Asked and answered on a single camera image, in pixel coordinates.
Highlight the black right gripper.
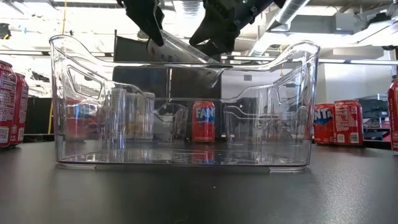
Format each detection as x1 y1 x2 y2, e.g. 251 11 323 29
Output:
189 0 287 58

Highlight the Fanta soda can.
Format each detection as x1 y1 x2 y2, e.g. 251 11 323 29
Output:
192 101 216 144
313 103 336 146

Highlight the clear plastic bin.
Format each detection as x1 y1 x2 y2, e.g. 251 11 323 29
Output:
49 34 321 174

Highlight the black folding partition screen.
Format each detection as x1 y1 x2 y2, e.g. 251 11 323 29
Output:
112 29 223 100

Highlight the black ceiling fixture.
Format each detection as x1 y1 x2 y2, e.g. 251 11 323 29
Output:
0 23 12 40

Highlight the metal storage rack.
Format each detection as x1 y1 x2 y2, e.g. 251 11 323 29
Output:
357 94 392 142

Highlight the yellow cable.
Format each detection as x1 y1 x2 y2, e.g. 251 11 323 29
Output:
47 0 68 135

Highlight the black low partition wall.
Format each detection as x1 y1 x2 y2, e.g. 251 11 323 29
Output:
24 96 53 135

